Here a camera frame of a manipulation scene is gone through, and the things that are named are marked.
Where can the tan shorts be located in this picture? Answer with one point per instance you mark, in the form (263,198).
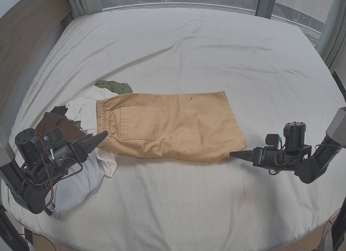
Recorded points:
(175,125)

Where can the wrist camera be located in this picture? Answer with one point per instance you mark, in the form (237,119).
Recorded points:
(272,139)
(55,135)

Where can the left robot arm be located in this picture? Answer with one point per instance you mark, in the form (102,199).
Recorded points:
(27,198)

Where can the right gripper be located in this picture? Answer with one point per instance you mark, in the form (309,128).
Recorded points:
(266,158)

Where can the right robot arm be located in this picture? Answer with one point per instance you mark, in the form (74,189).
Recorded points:
(310,168)

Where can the black garment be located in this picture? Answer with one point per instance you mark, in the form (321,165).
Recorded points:
(60,110)

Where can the pale blue garment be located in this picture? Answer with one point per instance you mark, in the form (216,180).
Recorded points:
(78,187)

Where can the brown garment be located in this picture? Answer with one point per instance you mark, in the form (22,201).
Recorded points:
(59,123)

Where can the white garment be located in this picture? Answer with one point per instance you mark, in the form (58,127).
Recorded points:
(83,114)

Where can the bed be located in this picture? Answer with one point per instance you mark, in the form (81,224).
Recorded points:
(189,55)

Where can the olive green garment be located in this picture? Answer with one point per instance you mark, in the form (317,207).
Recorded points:
(116,87)

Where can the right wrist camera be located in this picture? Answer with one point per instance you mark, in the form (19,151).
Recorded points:
(272,139)

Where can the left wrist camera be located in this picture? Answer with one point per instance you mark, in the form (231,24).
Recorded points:
(55,135)

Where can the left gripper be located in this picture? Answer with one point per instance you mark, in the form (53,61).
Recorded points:
(67,155)

